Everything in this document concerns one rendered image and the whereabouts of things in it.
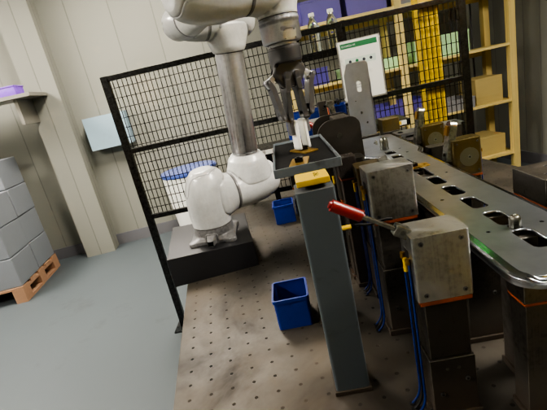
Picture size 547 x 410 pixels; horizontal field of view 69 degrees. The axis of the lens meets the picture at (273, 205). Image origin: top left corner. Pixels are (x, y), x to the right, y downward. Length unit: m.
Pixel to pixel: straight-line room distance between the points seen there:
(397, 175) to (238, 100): 0.79
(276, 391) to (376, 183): 0.50
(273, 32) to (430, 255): 0.56
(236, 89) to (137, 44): 3.10
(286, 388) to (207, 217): 0.75
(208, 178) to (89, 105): 3.25
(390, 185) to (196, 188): 0.80
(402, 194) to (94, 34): 4.05
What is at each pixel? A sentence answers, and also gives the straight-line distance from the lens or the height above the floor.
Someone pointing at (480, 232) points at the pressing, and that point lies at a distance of 0.81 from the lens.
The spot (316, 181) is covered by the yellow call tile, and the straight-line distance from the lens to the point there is 0.70.
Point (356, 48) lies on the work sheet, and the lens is 2.26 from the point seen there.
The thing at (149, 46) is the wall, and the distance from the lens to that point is 4.53.
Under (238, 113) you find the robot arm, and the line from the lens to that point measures 1.52.
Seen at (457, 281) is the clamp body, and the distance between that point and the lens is 0.71.
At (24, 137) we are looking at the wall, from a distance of 4.86.
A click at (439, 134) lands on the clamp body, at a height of 1.00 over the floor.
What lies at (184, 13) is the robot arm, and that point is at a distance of 0.86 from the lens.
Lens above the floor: 1.33
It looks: 17 degrees down
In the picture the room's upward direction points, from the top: 13 degrees counter-clockwise
